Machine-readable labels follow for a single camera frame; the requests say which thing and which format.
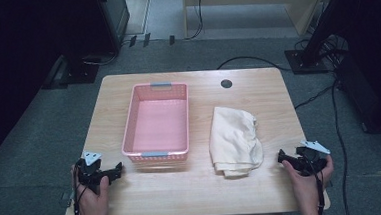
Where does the black hanging cable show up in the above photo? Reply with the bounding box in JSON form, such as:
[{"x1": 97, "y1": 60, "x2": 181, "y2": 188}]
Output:
[{"x1": 181, "y1": 0, "x2": 206, "y2": 41}]

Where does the beige wooden cabinet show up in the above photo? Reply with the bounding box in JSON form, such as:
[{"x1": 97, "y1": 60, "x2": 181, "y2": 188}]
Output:
[{"x1": 182, "y1": 0, "x2": 339, "y2": 44}]

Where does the hand-held gripper cable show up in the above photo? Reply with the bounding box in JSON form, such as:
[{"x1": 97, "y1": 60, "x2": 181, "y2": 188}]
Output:
[
  {"x1": 310, "y1": 165, "x2": 327, "y2": 215},
  {"x1": 68, "y1": 158, "x2": 86, "y2": 215}
]

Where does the round grey table grommet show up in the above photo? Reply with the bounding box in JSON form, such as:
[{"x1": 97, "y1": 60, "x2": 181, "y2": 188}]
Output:
[{"x1": 220, "y1": 78, "x2": 234, "y2": 90}]

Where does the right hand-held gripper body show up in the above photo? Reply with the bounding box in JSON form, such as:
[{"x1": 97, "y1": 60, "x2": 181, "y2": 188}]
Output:
[{"x1": 292, "y1": 138, "x2": 333, "y2": 178}]

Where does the pink plastic basket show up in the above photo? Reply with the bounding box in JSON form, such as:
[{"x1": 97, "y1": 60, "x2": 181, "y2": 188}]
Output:
[{"x1": 117, "y1": 80, "x2": 194, "y2": 166}]

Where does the white floor cable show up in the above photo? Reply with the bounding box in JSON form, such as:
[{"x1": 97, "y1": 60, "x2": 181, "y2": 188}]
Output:
[{"x1": 81, "y1": 50, "x2": 121, "y2": 67}]

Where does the black stand base plate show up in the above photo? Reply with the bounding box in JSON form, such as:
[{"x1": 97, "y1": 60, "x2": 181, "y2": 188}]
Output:
[
  {"x1": 39, "y1": 52, "x2": 102, "y2": 92},
  {"x1": 283, "y1": 46, "x2": 330, "y2": 77}
]

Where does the dark cabinet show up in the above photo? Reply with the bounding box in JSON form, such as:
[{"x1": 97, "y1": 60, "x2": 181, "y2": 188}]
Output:
[{"x1": 94, "y1": 0, "x2": 133, "y2": 56}]

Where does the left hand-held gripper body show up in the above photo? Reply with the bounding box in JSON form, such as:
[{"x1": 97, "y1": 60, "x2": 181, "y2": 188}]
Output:
[{"x1": 75, "y1": 149, "x2": 120, "y2": 197}]

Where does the black floor cable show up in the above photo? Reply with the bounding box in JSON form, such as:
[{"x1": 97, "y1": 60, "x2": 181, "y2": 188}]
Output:
[
  {"x1": 215, "y1": 52, "x2": 293, "y2": 77},
  {"x1": 329, "y1": 81, "x2": 352, "y2": 215},
  {"x1": 292, "y1": 82, "x2": 339, "y2": 111}
]

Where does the cream folded cloth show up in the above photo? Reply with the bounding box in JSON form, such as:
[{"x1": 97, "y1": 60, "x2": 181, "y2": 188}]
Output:
[{"x1": 207, "y1": 103, "x2": 266, "y2": 179}]

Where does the person's right hand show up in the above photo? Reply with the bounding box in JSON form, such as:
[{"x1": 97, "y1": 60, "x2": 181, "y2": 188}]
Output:
[{"x1": 281, "y1": 154, "x2": 338, "y2": 214}]

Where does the right hand-held gripper cable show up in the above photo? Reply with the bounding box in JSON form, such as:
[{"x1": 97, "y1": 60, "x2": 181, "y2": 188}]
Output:
[{"x1": 310, "y1": 165, "x2": 327, "y2": 215}]

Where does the left hand-held gripper cable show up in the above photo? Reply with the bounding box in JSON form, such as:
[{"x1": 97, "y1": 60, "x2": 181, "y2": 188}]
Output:
[{"x1": 68, "y1": 158, "x2": 86, "y2": 215}]

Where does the person's left hand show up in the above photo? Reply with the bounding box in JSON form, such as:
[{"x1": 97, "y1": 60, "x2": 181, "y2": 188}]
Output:
[{"x1": 70, "y1": 162, "x2": 113, "y2": 215}]

